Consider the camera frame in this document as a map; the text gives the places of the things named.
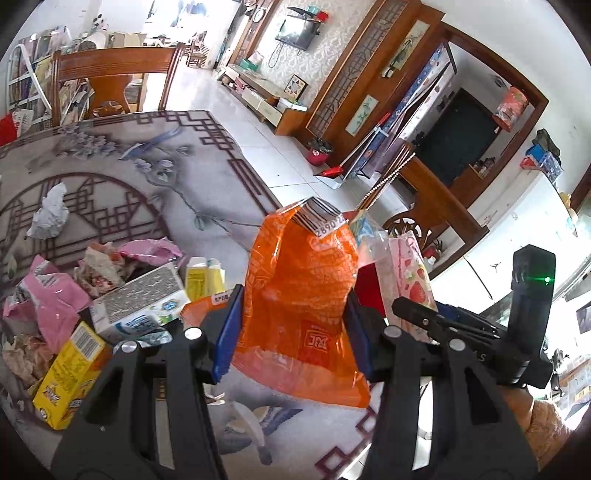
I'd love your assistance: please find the framed star pattern picture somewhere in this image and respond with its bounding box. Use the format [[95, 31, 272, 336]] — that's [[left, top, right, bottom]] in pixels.
[[284, 74, 308, 99]]

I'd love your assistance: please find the pink plastic wrapper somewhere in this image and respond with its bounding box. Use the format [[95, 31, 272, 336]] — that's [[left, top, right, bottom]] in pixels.
[[2, 256, 93, 354], [115, 236, 185, 268]]

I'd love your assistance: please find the red cylindrical box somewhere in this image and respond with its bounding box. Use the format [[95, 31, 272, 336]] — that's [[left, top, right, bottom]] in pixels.
[[496, 87, 529, 132]]

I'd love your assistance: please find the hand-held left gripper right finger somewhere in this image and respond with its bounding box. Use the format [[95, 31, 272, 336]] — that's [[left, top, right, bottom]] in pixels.
[[342, 288, 541, 480]]

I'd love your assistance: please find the printed floral tablecloth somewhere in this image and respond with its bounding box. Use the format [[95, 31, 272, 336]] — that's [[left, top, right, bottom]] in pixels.
[[0, 110, 384, 480]]

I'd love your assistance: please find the crumpled beige paper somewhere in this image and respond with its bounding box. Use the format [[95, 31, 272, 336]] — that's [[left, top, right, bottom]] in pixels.
[[2, 335, 54, 393]]

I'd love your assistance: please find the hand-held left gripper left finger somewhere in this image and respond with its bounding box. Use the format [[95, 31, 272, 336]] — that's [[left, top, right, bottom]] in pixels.
[[51, 284, 245, 480]]

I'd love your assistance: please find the wall television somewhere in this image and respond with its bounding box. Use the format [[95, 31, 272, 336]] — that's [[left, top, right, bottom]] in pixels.
[[276, 16, 319, 51]]

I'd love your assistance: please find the wooden dining chair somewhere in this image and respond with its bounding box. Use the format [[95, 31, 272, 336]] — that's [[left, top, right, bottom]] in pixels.
[[50, 43, 186, 125]]

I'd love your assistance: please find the carved wooden chair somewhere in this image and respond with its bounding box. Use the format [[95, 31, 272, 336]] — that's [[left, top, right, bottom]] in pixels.
[[355, 152, 490, 278]]

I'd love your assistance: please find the white paper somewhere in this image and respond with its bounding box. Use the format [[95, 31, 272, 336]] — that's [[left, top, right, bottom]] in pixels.
[[27, 182, 70, 241]]

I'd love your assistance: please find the red floor waste bin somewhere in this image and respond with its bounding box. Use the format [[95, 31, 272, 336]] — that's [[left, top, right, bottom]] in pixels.
[[305, 138, 334, 168]]

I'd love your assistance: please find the torn blue white wrapper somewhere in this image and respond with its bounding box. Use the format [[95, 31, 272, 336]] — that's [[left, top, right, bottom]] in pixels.
[[113, 325, 174, 349]]

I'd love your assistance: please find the strawberry print wrapper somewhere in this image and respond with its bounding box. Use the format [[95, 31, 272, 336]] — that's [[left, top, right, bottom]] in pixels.
[[348, 210, 439, 344]]

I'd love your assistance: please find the large yellow carton box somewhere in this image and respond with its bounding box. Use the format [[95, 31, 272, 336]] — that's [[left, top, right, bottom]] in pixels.
[[32, 320, 114, 430]]

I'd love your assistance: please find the low white tv cabinet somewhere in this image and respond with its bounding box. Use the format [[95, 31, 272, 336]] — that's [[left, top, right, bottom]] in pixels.
[[219, 65, 308, 134]]

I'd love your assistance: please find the bookshelf with books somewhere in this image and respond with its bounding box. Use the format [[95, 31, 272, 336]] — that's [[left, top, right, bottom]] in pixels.
[[7, 28, 93, 125]]

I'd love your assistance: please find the wooden lattice partition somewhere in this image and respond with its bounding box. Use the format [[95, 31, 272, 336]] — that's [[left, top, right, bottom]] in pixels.
[[302, 0, 446, 148]]

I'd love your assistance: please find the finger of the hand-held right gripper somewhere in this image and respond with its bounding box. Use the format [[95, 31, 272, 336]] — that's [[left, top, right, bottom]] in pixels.
[[435, 302, 506, 333], [392, 296, 507, 343]]

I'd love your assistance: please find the small yellow carton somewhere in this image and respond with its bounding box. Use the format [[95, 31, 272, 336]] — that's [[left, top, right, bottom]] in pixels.
[[185, 257, 227, 301]]

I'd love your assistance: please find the red plastic basin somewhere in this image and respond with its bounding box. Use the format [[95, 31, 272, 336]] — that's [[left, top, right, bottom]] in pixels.
[[355, 262, 387, 320]]

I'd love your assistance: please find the orange plastic wrapper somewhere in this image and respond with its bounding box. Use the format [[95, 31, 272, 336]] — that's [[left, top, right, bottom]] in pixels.
[[231, 196, 372, 409]]

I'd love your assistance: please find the long handled broom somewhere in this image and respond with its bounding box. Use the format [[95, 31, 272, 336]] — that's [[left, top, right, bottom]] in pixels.
[[339, 113, 393, 174]]

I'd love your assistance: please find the crumpled floral tissue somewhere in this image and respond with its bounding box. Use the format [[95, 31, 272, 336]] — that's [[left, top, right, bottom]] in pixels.
[[74, 242, 127, 298]]

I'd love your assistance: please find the white milk carton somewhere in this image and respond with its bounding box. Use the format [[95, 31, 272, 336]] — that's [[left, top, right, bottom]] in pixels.
[[90, 262, 192, 344]]

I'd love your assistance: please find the dark entrance door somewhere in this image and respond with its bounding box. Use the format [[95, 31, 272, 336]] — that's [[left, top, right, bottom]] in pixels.
[[418, 88, 497, 188]]

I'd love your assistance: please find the small orange packet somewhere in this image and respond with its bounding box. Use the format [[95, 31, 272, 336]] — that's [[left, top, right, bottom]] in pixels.
[[180, 291, 234, 330]]

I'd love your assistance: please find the blue printed board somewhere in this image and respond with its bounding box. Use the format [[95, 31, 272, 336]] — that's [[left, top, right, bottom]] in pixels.
[[355, 44, 458, 178]]

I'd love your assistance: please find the blue cardboard box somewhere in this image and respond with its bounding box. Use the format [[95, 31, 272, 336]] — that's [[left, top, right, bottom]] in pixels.
[[522, 143, 564, 185]]

